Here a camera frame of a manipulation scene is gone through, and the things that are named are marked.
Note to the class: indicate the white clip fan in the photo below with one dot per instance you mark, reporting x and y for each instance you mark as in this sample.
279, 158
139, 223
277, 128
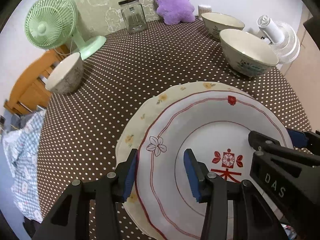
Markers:
283, 39

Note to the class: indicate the blue checkered cloth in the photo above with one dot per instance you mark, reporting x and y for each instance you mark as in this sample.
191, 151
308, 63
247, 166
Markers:
21, 151

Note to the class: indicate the purple plush toy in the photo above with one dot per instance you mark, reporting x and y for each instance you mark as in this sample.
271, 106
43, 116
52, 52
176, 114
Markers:
175, 11

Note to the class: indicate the toothpick container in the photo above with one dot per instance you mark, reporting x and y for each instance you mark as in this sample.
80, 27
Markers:
203, 8

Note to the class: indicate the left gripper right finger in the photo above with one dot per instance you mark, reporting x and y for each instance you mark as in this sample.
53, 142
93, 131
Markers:
253, 218

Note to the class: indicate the glass jar with dark lid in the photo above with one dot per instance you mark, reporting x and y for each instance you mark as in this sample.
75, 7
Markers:
133, 15

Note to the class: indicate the grey ceramic bowl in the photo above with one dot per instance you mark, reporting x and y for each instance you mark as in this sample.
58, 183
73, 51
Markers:
66, 76

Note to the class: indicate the orange wooden chair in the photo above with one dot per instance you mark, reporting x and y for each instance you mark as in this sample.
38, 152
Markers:
29, 90

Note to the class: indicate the green desk fan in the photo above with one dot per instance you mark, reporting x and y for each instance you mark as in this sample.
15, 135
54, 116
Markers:
51, 23

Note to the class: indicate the cream patterned bowl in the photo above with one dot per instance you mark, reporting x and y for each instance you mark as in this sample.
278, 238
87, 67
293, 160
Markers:
246, 53
215, 22

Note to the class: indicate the large yellow flower plate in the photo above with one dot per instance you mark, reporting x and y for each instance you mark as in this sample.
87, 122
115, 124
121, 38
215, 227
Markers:
136, 128

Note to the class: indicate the brown polka dot tablecloth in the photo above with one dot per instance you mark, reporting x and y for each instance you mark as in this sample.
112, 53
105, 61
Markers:
81, 130

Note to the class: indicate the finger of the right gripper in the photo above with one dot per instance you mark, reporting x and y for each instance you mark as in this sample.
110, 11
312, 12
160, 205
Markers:
307, 139
269, 145

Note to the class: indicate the red pattern white plate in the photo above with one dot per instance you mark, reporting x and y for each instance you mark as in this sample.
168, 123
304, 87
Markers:
215, 125

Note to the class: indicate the green elephant pattern cloth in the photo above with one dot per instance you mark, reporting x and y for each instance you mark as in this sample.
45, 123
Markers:
102, 17

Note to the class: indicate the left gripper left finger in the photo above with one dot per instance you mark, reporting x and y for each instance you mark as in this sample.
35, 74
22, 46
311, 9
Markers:
69, 216

